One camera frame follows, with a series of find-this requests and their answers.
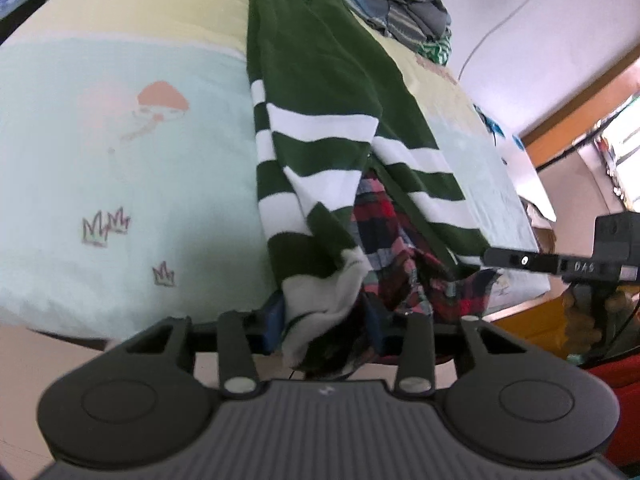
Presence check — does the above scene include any grey striped knit sweater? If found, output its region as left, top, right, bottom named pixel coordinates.
left=314, top=0, right=453, bottom=55

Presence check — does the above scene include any person's right hand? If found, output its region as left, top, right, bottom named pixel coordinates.
left=561, top=285, right=633, bottom=361

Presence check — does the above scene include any wooden door frame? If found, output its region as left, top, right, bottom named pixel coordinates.
left=519, top=49, right=640, bottom=172

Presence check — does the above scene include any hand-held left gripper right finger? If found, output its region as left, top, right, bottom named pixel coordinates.
left=361, top=294, right=547, bottom=400

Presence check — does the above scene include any orange wooden furniture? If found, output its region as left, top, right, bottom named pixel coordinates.
left=486, top=291, right=577, bottom=362

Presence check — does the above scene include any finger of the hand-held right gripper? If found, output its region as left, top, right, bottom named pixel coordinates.
left=481, top=246, right=563, bottom=277

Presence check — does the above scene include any green white striped garment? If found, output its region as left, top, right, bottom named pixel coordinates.
left=416, top=34, right=454, bottom=67

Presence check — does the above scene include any white wall cable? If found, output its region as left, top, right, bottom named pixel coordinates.
left=456, top=0, right=587, bottom=82

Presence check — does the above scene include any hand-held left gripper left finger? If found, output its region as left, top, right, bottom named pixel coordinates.
left=119, top=291, right=287, bottom=400

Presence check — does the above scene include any blue packet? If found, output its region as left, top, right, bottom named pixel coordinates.
left=474, top=104, right=507, bottom=137

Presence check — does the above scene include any black cable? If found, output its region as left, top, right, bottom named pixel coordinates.
left=589, top=285, right=640, bottom=362

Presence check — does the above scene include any green cardigan with white stripes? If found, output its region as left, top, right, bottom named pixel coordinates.
left=246, top=0, right=502, bottom=378

